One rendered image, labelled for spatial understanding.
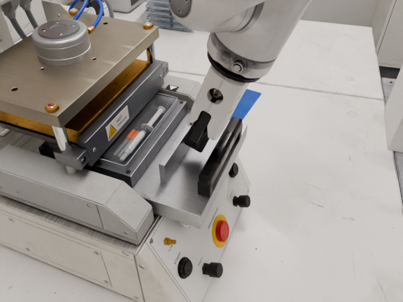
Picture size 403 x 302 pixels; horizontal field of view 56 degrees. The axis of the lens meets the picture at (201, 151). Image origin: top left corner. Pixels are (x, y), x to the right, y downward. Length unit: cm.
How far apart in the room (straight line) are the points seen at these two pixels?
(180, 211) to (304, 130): 58
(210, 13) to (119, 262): 40
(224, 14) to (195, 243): 43
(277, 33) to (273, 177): 52
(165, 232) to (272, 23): 35
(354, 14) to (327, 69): 180
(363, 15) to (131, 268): 275
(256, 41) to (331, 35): 114
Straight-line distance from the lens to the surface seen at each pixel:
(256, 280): 73
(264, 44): 42
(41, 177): 58
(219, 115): 47
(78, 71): 57
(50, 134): 59
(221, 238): 72
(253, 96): 113
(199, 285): 68
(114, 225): 54
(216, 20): 35
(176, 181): 57
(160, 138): 61
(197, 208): 54
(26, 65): 61
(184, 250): 64
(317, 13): 309
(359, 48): 149
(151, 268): 58
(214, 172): 53
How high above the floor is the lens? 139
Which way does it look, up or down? 43 degrees down
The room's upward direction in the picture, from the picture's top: straight up
